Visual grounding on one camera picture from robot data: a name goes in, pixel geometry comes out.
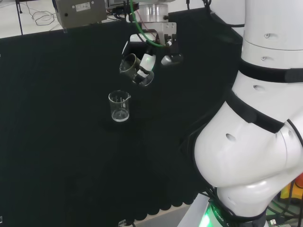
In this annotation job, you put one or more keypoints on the black bench cloth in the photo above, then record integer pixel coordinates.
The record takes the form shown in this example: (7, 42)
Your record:
(99, 118)

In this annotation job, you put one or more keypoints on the grey metal box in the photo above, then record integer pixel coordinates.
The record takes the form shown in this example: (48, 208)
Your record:
(80, 11)

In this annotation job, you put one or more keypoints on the clear glass beaker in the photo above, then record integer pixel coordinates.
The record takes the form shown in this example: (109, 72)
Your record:
(132, 68)
(118, 106)

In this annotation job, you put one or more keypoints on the yellow stop button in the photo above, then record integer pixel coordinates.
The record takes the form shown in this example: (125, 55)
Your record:
(293, 189)

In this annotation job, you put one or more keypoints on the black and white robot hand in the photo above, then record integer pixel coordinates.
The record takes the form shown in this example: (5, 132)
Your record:
(165, 40)

